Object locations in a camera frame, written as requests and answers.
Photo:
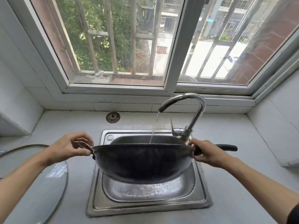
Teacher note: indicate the person's left hand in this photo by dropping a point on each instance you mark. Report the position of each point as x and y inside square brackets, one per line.
[65, 148]

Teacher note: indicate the person's right hand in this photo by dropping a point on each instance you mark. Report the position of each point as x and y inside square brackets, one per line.
[210, 153]

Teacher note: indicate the chrome faucet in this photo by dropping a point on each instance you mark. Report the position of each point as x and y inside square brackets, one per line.
[197, 107]

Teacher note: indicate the black wok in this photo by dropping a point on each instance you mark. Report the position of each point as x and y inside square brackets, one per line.
[144, 160]

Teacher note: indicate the person's right forearm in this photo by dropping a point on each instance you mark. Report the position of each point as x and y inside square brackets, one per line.
[264, 186]

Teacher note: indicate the person's left forearm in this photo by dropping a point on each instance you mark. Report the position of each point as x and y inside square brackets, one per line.
[18, 184]

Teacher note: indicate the glass pot lid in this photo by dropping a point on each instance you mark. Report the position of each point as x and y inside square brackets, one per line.
[42, 191]

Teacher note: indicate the round metal sink strainer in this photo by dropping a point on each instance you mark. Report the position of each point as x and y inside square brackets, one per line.
[113, 117]

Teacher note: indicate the stainless steel sink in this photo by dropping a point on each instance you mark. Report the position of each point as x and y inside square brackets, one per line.
[149, 195]

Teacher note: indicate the white work glove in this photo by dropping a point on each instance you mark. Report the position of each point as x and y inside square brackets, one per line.
[99, 76]

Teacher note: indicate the black shirt sleeve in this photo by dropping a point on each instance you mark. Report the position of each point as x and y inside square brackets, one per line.
[293, 215]

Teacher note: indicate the white framed window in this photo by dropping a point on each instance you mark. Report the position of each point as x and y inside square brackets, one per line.
[177, 44]

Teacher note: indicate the window security bars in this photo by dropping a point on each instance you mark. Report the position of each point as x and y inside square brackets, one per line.
[133, 37]

